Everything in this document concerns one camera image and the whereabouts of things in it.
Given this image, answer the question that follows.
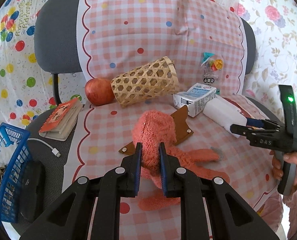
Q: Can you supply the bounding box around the right hand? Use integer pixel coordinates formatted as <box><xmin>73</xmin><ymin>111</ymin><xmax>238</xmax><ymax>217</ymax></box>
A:
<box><xmin>270</xmin><ymin>151</ymin><xmax>297</xmax><ymax>190</ymax></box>

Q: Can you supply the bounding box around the red apple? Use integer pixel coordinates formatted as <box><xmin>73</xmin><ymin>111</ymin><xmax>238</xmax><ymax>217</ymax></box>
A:
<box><xmin>84</xmin><ymin>78</ymin><xmax>115</xmax><ymax>106</ymax></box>

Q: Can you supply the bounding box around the pink fluffy clothing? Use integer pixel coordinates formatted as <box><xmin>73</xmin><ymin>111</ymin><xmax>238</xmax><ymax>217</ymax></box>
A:
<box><xmin>257</xmin><ymin>190</ymin><xmax>297</xmax><ymax>239</ymax></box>

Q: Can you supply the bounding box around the woven bamboo basket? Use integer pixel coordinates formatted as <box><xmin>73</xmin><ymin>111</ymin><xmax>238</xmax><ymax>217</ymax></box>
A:
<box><xmin>111</xmin><ymin>56</ymin><xmax>180</xmax><ymax>107</ymax></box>

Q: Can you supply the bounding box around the orange knit glove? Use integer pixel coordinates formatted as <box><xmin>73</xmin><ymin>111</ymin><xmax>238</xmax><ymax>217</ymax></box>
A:
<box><xmin>132</xmin><ymin>110</ymin><xmax>230</xmax><ymax>211</ymax></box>

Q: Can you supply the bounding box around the brown cardboard piece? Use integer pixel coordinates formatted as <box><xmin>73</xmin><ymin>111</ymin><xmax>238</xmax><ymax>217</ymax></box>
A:
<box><xmin>119</xmin><ymin>105</ymin><xmax>194</xmax><ymax>155</ymax></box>

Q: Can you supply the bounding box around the balloon pattern backdrop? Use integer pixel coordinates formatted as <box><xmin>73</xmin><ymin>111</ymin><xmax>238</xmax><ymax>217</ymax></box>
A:
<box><xmin>0</xmin><ymin>0</ymin><xmax>89</xmax><ymax>131</ymax></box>

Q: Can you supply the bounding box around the floral pattern backdrop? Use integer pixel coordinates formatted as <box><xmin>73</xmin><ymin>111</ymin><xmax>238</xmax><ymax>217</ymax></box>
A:
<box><xmin>173</xmin><ymin>0</ymin><xmax>297</xmax><ymax>120</ymax></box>

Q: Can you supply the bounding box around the small orange notebook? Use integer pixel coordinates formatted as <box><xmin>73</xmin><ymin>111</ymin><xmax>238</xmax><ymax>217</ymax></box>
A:
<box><xmin>39</xmin><ymin>98</ymin><xmax>83</xmax><ymax>141</ymax></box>

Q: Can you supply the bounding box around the blue plastic basket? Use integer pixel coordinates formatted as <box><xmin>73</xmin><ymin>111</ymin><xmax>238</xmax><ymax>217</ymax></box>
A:
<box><xmin>0</xmin><ymin>123</ymin><xmax>32</xmax><ymax>223</ymax></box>

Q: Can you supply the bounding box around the white blue milk carton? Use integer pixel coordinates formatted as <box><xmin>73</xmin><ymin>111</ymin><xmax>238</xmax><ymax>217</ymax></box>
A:
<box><xmin>173</xmin><ymin>83</ymin><xmax>216</xmax><ymax>118</ymax></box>

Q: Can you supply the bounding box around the white usb cable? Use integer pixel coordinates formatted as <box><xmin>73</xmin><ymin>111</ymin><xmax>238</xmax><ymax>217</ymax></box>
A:
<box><xmin>27</xmin><ymin>138</ymin><xmax>62</xmax><ymax>158</ymax></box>

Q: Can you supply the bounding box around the white tissue pack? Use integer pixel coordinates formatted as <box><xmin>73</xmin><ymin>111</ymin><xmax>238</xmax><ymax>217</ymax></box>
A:
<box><xmin>203</xmin><ymin>95</ymin><xmax>247</xmax><ymax>138</ymax></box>

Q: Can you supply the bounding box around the clear fruit snack bag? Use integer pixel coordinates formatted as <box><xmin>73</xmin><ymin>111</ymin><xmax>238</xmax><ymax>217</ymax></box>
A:
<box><xmin>201</xmin><ymin>52</ymin><xmax>224</xmax><ymax>86</ymax></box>

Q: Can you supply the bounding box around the black flat device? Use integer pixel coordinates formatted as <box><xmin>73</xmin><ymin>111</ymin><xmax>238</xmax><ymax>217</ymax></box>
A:
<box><xmin>19</xmin><ymin>161</ymin><xmax>46</xmax><ymax>223</ymax></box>

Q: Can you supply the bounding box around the grey office chair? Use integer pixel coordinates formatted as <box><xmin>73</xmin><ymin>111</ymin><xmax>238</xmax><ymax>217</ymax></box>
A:
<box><xmin>12</xmin><ymin>0</ymin><xmax>281</xmax><ymax>235</ymax></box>

